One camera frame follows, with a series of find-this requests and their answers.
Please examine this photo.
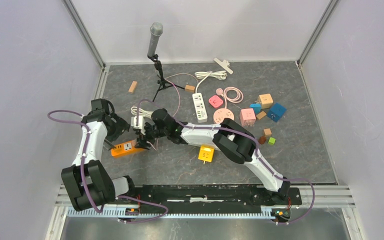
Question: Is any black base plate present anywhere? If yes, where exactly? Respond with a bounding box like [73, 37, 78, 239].
[129, 184, 303, 214]

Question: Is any flat wooden block right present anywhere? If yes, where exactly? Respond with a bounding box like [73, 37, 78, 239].
[256, 111, 267, 120]

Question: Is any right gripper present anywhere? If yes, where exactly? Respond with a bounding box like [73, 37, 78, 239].
[135, 123, 169, 151]

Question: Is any white clip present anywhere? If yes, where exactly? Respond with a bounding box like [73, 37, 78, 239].
[213, 57, 234, 75]

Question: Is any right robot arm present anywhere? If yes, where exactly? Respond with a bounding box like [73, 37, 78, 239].
[131, 108, 291, 204]

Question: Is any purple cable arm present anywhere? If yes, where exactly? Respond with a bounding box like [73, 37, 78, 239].
[135, 99, 316, 226]
[47, 109, 170, 224]

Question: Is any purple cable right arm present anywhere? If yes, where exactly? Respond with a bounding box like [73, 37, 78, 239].
[135, 99, 316, 226]

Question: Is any wooden block near tripod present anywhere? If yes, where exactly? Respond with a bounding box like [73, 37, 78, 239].
[184, 85, 196, 93]

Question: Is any small wooden cube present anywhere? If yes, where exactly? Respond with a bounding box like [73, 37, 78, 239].
[263, 128, 272, 138]

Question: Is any grey microphone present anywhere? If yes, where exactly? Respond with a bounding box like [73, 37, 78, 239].
[147, 22, 163, 57]

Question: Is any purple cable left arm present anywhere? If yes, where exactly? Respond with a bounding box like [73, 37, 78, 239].
[47, 109, 170, 224]

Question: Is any wooden block left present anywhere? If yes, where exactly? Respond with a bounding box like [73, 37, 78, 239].
[128, 81, 138, 94]

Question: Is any slotted cable duct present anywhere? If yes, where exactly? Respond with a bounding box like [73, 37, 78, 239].
[66, 205, 275, 220]

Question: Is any blue cube adapter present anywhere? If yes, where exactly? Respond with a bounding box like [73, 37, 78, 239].
[267, 102, 287, 123]

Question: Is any orange power strip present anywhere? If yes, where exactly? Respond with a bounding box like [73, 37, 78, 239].
[110, 140, 145, 158]

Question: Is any beige dragon cube adapter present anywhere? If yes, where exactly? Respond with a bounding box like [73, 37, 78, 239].
[258, 93, 274, 109]

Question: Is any coiled white cable back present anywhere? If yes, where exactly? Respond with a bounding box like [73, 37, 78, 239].
[194, 70, 228, 94]

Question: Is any green cube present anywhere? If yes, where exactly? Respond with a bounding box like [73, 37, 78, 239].
[267, 137, 276, 146]

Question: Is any light blue adapter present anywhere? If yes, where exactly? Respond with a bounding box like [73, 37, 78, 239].
[249, 103, 262, 115]

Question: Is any yellow cube adapter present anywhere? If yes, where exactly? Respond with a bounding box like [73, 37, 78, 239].
[198, 145, 215, 164]

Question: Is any round pink socket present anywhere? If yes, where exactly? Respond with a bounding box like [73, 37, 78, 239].
[213, 108, 235, 124]

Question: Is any short white power strip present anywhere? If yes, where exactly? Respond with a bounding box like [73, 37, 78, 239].
[192, 92, 208, 123]

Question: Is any pink cube adapter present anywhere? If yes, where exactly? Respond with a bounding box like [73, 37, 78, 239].
[239, 108, 256, 126]

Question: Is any coiled pink cable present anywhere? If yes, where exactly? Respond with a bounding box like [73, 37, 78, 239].
[215, 86, 245, 110]

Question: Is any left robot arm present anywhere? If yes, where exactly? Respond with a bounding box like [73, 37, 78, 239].
[61, 98, 131, 213]

